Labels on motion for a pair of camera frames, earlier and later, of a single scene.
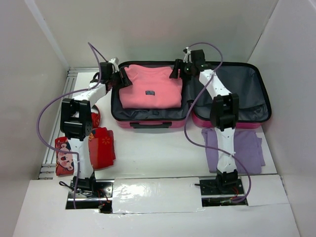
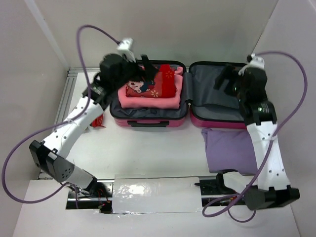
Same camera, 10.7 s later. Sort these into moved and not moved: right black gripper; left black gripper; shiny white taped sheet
Moved: right black gripper; left black gripper
Not moved: shiny white taped sheet
